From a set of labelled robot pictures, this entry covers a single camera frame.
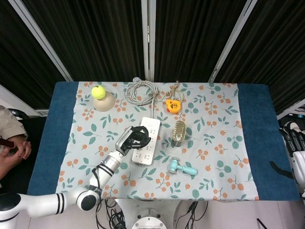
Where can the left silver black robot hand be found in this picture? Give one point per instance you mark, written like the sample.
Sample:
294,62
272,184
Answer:
124,142

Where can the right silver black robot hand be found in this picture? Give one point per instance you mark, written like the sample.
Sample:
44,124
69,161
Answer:
299,167

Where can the white power strip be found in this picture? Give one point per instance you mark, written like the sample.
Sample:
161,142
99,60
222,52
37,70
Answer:
145,156

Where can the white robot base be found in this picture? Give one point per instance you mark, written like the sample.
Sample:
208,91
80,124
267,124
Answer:
149,221

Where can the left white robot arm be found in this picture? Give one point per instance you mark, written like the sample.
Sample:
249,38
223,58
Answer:
40,204

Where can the beige upturned bowl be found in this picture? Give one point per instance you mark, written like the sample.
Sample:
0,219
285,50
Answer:
104,105

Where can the white and black sneaker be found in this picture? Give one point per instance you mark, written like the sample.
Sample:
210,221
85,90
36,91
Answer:
289,125

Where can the yellow tennis ball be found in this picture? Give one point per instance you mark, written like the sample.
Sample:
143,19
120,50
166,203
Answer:
98,92

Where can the light blue toy hammer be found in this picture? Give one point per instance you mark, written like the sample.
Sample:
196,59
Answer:
174,167

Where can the gold metal tin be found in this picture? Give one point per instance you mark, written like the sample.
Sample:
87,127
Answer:
179,131

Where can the orange tape measure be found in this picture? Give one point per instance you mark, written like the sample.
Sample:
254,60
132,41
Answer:
173,106

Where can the blue table cover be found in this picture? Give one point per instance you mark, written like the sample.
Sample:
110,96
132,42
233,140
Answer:
59,124

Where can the floral grey tablecloth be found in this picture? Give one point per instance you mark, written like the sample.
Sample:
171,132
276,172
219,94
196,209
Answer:
214,143

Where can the black curtain panel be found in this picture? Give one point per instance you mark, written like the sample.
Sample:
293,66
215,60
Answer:
190,40
14,59
95,40
274,52

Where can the black chair armrest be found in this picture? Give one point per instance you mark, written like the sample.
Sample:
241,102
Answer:
20,113

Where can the seated person in beige jacket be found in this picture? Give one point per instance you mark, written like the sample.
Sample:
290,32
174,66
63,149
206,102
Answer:
9,128

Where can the grey metal frame post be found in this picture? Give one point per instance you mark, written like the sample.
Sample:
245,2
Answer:
40,40
148,35
231,40

